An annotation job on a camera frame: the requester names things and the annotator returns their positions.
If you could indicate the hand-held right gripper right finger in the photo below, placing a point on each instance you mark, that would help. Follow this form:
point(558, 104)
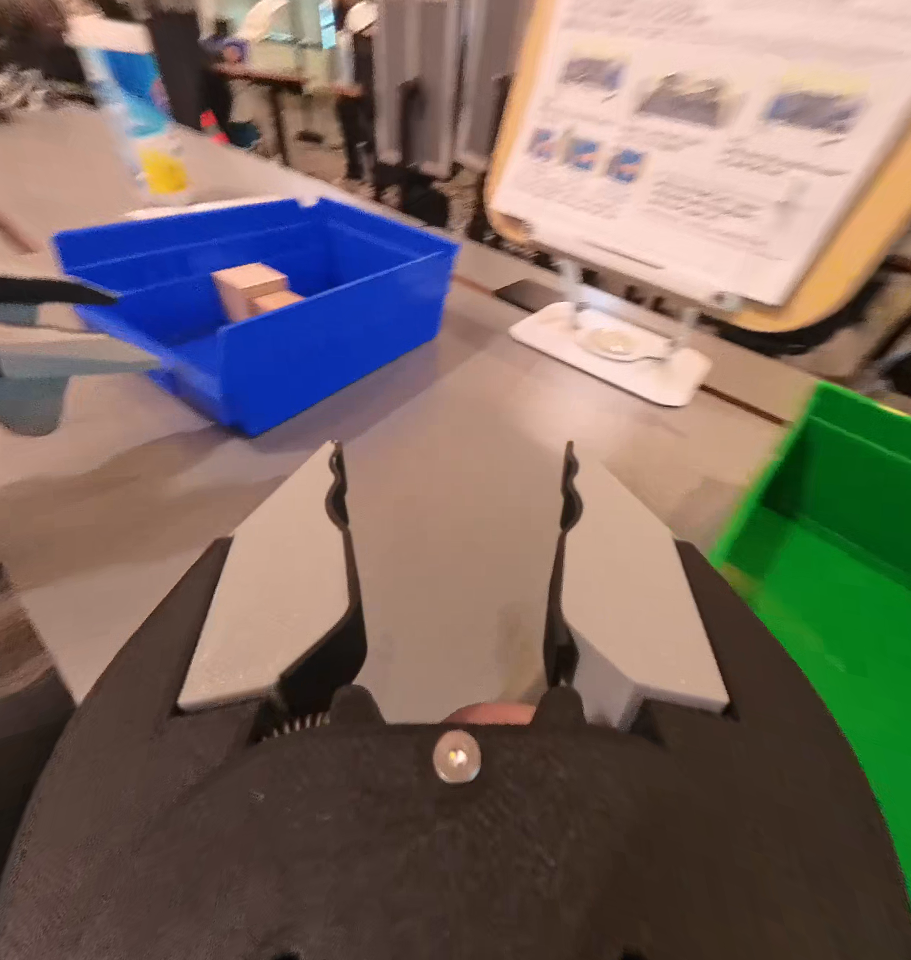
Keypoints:
point(635, 600)

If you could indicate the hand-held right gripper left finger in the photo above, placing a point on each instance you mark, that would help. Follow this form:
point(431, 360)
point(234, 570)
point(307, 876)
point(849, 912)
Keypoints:
point(275, 600)

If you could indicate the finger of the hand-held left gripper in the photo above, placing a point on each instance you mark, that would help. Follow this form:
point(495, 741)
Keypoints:
point(50, 360)
point(20, 292)

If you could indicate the large natural wooden cube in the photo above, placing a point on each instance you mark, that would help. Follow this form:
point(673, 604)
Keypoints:
point(249, 281)

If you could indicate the green plastic bin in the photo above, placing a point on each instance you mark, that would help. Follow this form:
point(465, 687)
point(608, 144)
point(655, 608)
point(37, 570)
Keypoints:
point(860, 600)

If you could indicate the medium natural wooden cube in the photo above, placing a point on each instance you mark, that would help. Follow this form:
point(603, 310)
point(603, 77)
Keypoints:
point(279, 302)

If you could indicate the blue plastic bin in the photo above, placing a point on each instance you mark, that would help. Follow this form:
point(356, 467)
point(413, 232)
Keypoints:
point(313, 360)

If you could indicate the wooden-top standing desk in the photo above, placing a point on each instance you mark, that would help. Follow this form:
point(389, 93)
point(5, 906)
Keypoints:
point(275, 75)

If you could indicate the white paper sheets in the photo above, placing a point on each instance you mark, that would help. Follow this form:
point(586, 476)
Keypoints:
point(215, 206)

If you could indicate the wipes canister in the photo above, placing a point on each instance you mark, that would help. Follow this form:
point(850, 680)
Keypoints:
point(133, 97)

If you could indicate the orange traffic cone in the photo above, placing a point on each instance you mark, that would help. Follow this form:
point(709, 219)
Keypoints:
point(215, 131)

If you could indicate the person's legs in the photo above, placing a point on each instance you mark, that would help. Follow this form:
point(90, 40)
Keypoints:
point(5, 750)

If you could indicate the printed instruction sheet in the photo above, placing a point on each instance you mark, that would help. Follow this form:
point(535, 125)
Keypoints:
point(725, 240)

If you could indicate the grey aluminium-framed case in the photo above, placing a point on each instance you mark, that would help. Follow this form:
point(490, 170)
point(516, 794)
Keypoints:
point(440, 75)

